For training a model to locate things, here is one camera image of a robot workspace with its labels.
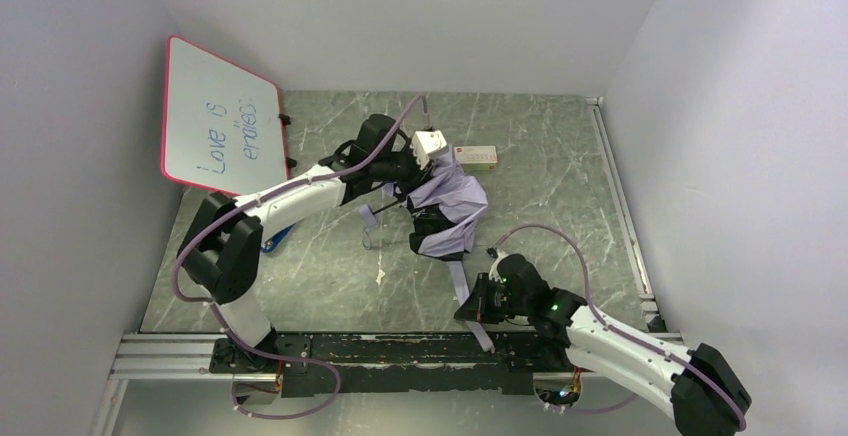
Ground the small white cardboard box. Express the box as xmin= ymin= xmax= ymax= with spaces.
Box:
xmin=453 ymin=145 xmax=498 ymax=171

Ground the red framed whiteboard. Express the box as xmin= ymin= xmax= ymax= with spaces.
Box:
xmin=160 ymin=35 xmax=290 ymax=195

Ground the blue whiteboard marker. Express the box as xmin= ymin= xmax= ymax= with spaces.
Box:
xmin=260 ymin=227 xmax=290 ymax=253

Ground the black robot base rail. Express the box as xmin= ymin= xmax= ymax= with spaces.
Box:
xmin=208 ymin=331 xmax=574 ymax=398

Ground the aluminium frame rail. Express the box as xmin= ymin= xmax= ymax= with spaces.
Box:
xmin=109 ymin=331 xmax=694 ymax=381

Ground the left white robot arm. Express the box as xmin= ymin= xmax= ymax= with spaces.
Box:
xmin=175 ymin=114 xmax=447 ymax=372

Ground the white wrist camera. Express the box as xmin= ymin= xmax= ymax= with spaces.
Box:
xmin=411 ymin=130 xmax=449 ymax=170
xmin=487 ymin=248 xmax=509 ymax=280

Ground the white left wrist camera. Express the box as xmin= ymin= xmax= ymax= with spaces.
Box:
xmin=411 ymin=130 xmax=449 ymax=170

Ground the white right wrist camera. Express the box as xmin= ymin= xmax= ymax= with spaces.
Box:
xmin=487 ymin=248 xmax=509 ymax=280

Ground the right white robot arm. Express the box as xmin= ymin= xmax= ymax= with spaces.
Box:
xmin=454 ymin=254 xmax=752 ymax=435

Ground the light purple folding umbrella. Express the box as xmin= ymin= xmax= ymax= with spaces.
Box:
xmin=357 ymin=154 xmax=498 ymax=355

